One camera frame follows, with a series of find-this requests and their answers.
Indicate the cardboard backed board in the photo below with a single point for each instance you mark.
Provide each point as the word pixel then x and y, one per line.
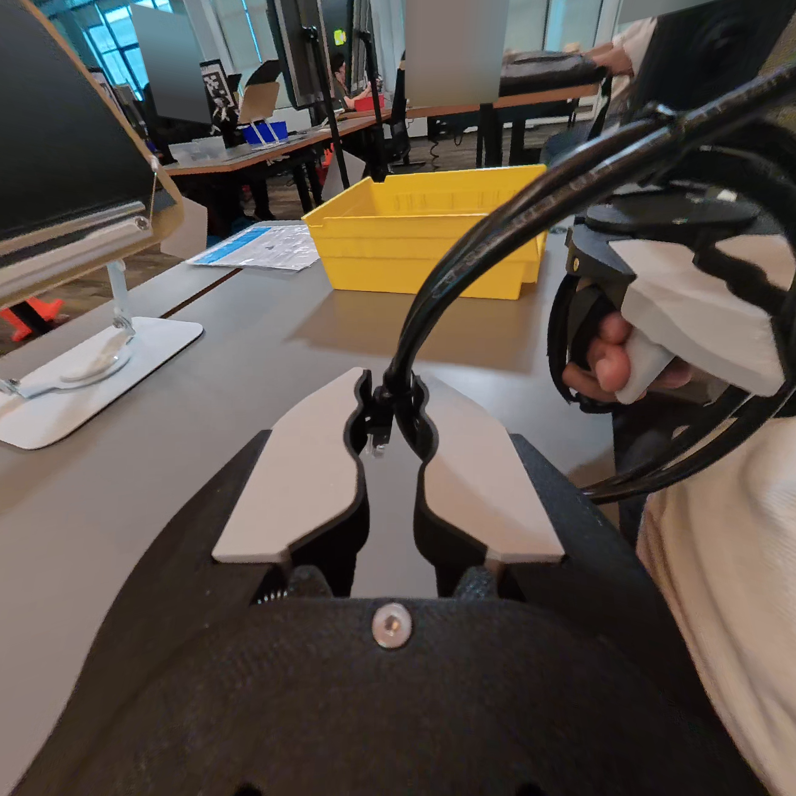
pixel 258 99

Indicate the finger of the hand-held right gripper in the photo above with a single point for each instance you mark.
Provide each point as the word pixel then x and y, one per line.
pixel 696 311
pixel 765 261

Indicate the blue and white paper sheet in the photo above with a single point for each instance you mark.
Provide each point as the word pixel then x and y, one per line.
pixel 261 245

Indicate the black bag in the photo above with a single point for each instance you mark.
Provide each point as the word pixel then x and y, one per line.
pixel 547 71

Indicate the person's white shirt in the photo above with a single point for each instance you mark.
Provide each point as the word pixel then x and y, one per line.
pixel 734 591

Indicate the blue plastic bin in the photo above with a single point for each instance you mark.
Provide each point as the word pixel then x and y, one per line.
pixel 264 132

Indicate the background wooden desk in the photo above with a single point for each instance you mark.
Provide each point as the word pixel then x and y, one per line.
pixel 497 109
pixel 249 158

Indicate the person's right hand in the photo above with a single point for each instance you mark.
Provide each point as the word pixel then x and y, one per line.
pixel 606 367

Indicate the black computer monitor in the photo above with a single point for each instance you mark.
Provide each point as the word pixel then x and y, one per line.
pixel 298 50

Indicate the small marker poster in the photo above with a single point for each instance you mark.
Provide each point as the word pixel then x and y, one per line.
pixel 219 84

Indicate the black board with wooden back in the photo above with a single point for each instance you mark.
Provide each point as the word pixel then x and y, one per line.
pixel 62 124

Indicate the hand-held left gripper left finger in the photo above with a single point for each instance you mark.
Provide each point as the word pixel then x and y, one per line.
pixel 292 485

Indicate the grey desk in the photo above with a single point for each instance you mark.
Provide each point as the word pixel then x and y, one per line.
pixel 186 435

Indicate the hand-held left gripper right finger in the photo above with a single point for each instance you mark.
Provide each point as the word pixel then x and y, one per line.
pixel 491 491

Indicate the yellow plastic bin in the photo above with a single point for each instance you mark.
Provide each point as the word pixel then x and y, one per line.
pixel 373 249

